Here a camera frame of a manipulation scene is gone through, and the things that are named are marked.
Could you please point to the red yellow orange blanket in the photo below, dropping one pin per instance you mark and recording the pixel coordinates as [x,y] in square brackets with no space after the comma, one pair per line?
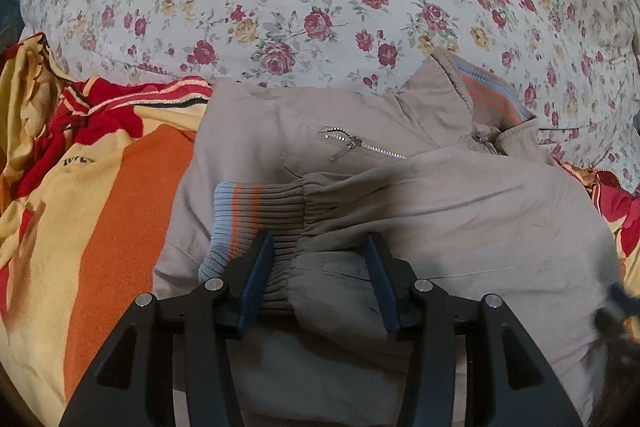
[110,207]

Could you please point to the beige zip jacket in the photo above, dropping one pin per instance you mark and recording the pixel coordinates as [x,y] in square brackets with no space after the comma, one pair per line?
[450,207]

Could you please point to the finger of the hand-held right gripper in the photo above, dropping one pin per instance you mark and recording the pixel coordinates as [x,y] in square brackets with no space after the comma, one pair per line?
[622,302]

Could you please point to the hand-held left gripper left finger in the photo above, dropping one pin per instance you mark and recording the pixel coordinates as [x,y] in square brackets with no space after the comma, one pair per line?
[255,279]

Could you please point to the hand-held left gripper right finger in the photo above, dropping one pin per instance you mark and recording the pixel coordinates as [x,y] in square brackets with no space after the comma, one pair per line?
[382,282]

